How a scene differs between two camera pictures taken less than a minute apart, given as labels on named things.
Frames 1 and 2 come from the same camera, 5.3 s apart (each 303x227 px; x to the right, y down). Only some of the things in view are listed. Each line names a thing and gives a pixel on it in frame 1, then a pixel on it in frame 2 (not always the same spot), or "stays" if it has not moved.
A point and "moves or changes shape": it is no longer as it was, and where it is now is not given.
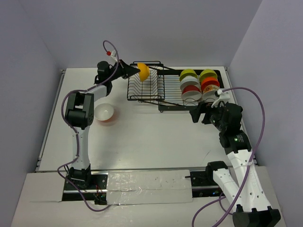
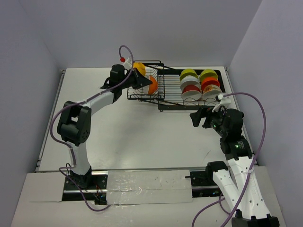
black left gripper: [121, 69] -> [133, 79]
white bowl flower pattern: [209, 92] stays
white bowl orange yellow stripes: [191, 92] stays
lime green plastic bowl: [207, 73] stays
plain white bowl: [189, 80] stays
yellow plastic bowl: [145, 71] moves or changes shape
